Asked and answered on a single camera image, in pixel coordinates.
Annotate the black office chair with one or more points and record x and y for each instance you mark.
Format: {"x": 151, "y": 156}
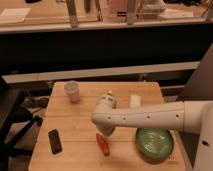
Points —
{"x": 11, "y": 112}

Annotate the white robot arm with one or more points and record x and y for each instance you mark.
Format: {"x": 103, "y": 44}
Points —
{"x": 184, "y": 116}

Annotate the black smartphone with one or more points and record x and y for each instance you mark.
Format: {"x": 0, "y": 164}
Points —
{"x": 55, "y": 142}

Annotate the white rectangular box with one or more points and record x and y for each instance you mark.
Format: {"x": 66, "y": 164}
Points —
{"x": 135, "y": 101}

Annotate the green bowl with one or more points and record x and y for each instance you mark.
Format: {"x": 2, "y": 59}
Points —
{"x": 154, "y": 144}

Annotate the white paper sheet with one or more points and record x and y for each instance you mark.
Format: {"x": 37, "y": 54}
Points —
{"x": 13, "y": 15}

